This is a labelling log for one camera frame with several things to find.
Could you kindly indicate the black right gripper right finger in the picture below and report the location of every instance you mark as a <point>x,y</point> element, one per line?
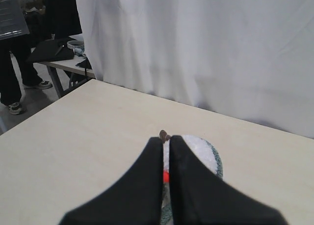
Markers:
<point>199,197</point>

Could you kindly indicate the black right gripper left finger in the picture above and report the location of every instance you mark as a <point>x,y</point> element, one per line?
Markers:
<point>135,199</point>

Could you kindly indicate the green fuzzy scarf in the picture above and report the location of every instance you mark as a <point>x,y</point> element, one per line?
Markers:
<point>166,214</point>

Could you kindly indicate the white snowman plush toy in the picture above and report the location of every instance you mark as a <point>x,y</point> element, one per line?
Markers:
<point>204,150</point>

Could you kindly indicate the white backdrop curtain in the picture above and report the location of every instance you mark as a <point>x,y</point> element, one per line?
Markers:
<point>248,59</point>

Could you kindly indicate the background grey table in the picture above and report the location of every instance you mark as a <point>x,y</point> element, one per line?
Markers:
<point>80,70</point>

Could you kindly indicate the black bag on table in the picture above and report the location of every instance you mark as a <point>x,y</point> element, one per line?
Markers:
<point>51,50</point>

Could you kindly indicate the person in black trousers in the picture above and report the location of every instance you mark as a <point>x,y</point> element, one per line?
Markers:
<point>10,92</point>

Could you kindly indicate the grey plastic bin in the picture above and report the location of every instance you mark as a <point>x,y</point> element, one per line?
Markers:
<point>12,21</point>

